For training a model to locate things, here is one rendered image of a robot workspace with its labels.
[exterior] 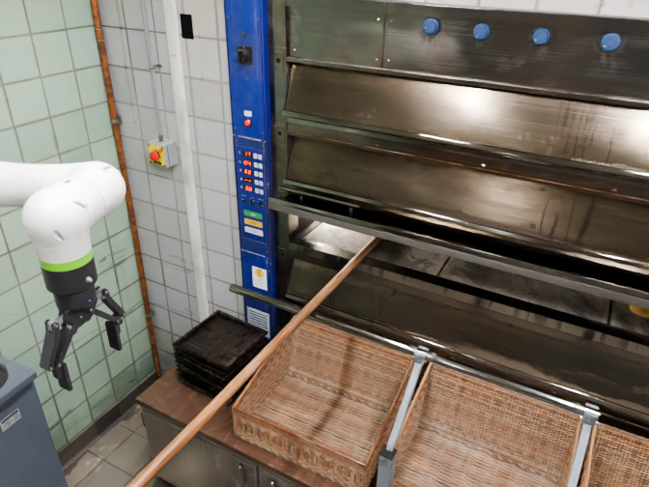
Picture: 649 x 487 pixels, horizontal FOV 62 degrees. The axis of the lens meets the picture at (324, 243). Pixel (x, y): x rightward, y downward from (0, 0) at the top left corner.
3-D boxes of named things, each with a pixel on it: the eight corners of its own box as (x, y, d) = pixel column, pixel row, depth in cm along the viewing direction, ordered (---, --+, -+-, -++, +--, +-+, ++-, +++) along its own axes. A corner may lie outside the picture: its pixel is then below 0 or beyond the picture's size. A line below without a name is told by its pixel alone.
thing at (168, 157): (161, 158, 236) (157, 136, 231) (179, 163, 232) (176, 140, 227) (149, 164, 230) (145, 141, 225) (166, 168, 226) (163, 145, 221)
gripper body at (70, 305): (75, 268, 108) (84, 304, 113) (40, 289, 102) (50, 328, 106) (103, 277, 106) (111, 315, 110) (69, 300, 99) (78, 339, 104)
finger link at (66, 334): (85, 314, 106) (80, 313, 105) (63, 369, 104) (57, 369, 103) (70, 308, 107) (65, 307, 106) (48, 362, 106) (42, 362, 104)
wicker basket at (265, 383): (295, 360, 246) (294, 312, 233) (411, 405, 224) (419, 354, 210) (231, 436, 208) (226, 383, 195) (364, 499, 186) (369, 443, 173)
